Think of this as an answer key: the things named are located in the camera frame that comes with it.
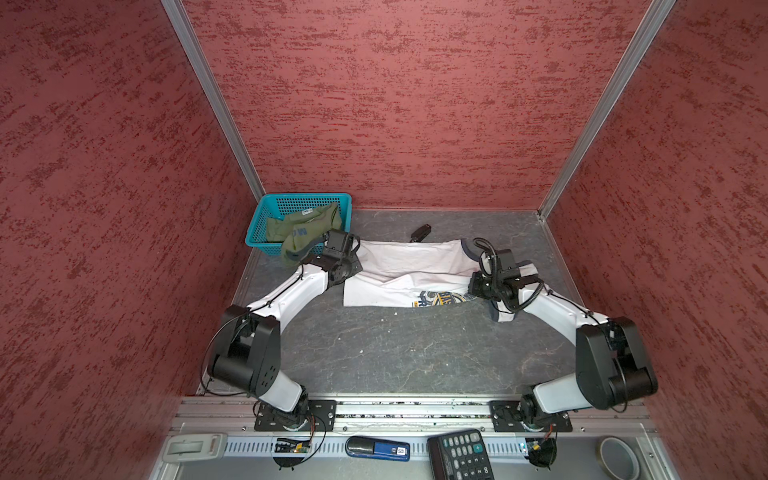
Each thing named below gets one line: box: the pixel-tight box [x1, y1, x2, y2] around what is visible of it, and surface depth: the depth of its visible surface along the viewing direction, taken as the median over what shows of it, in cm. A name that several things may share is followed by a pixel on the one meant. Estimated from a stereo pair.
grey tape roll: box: [595, 435, 642, 480], surface depth 71 cm
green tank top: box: [266, 202, 342, 267], surface depth 105 cm
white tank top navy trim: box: [343, 239, 516, 323], surface depth 97 cm
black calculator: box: [427, 428, 495, 480], surface depth 68 cm
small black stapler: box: [409, 224, 432, 242], surface depth 114 cm
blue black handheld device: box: [345, 436, 410, 462], surface depth 68 cm
